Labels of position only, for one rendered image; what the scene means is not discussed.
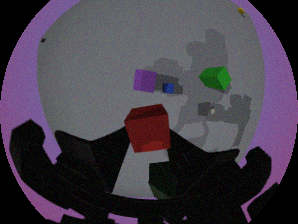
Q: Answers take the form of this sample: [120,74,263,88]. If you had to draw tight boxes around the purple block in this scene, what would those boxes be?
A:
[133,69,157,92]

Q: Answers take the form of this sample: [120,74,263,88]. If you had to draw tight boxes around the green block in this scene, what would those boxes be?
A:
[198,67,214,88]
[206,67,231,91]

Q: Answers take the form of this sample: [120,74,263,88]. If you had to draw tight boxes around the red block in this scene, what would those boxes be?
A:
[124,104,170,153]

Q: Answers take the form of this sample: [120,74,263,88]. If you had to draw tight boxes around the blue block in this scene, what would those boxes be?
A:
[162,83,174,93]

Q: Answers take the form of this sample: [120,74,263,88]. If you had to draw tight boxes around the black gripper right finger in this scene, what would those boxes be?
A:
[168,128,241,198]

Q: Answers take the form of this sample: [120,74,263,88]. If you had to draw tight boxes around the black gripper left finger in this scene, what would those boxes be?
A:
[55,127,130,193]

